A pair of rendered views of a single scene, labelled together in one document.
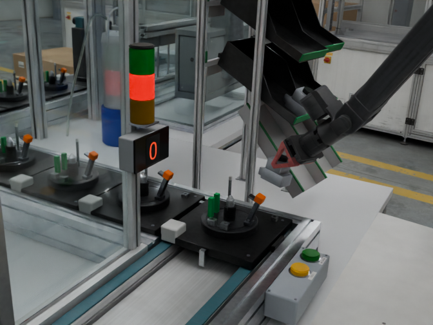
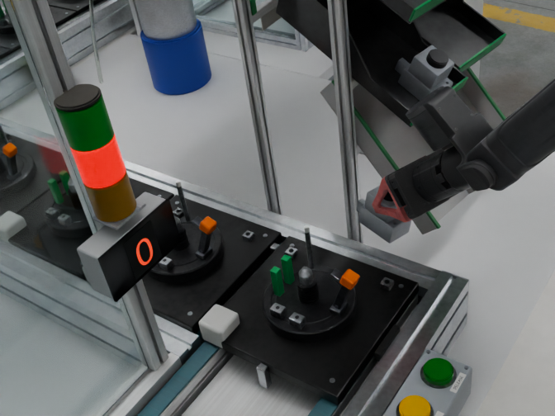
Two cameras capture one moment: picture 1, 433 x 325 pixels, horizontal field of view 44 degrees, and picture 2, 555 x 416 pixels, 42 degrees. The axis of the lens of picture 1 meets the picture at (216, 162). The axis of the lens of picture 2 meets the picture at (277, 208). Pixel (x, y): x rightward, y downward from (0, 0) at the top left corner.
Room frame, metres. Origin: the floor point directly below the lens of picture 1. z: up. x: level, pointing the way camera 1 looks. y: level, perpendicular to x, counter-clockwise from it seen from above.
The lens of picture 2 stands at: (0.42, -0.18, 1.78)
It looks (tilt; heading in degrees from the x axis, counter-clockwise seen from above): 39 degrees down; 13
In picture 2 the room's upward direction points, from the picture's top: 9 degrees counter-clockwise
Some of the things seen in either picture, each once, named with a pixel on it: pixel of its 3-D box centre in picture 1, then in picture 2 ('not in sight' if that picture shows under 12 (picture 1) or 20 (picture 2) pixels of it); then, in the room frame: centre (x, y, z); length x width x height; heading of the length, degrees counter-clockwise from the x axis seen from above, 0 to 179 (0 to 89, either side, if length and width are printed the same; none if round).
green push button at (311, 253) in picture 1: (310, 256); (438, 373); (1.05, -0.22, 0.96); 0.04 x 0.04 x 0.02
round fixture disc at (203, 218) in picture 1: (229, 222); (309, 301); (1.16, -0.04, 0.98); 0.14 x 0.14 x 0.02
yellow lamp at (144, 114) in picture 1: (142, 109); (110, 192); (1.05, 0.16, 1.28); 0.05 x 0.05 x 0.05
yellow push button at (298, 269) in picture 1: (299, 271); (415, 411); (0.99, -0.19, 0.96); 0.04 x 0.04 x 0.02
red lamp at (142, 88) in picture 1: (142, 85); (98, 158); (1.05, 0.16, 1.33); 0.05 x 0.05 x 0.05
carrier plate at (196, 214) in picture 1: (228, 229); (310, 310); (1.16, -0.04, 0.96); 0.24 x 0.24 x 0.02; 62
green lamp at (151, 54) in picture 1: (142, 60); (85, 120); (1.05, 0.16, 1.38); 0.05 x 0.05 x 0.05
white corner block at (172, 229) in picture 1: (173, 231); (220, 326); (1.12, 0.09, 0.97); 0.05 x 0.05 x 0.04; 62
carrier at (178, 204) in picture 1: (142, 186); (177, 234); (1.28, 0.19, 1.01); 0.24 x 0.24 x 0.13; 62
